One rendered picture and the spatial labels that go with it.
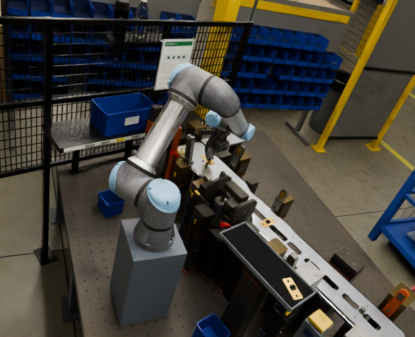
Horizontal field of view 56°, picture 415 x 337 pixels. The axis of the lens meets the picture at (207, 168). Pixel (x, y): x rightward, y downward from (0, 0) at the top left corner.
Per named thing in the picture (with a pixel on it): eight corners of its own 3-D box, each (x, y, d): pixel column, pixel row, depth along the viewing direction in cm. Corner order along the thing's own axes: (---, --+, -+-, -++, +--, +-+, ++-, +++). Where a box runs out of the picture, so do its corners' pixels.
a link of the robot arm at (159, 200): (162, 235, 132) (169, 206, 125) (131, 214, 136) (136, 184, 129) (181, 217, 141) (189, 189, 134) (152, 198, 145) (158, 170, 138)
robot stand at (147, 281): (119, 326, 156) (133, 261, 133) (110, 285, 170) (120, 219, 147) (167, 316, 165) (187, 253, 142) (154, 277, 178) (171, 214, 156)
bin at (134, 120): (153, 127, 218) (158, 106, 210) (104, 137, 198) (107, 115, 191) (137, 111, 226) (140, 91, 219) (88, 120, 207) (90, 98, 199)
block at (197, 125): (192, 174, 247) (206, 126, 227) (182, 178, 242) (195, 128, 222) (185, 167, 251) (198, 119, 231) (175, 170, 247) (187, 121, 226)
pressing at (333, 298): (413, 335, 152) (416, 333, 151) (386, 366, 138) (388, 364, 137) (199, 141, 226) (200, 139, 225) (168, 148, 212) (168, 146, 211)
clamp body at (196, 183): (194, 239, 204) (213, 185, 182) (177, 247, 197) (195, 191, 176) (187, 231, 207) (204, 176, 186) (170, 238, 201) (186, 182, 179)
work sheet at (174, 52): (184, 87, 241) (195, 38, 223) (153, 91, 227) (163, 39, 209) (182, 85, 242) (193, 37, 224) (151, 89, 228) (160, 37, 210)
